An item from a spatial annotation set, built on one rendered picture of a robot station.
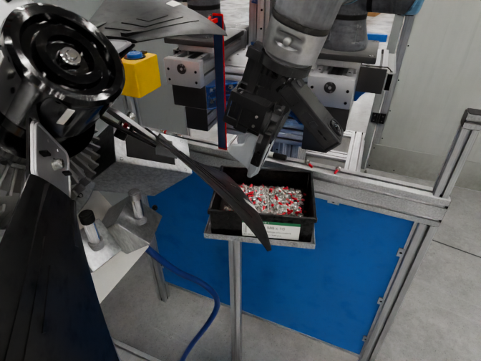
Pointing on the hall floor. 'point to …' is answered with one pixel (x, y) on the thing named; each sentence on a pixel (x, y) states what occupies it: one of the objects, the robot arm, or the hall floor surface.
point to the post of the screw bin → (235, 250)
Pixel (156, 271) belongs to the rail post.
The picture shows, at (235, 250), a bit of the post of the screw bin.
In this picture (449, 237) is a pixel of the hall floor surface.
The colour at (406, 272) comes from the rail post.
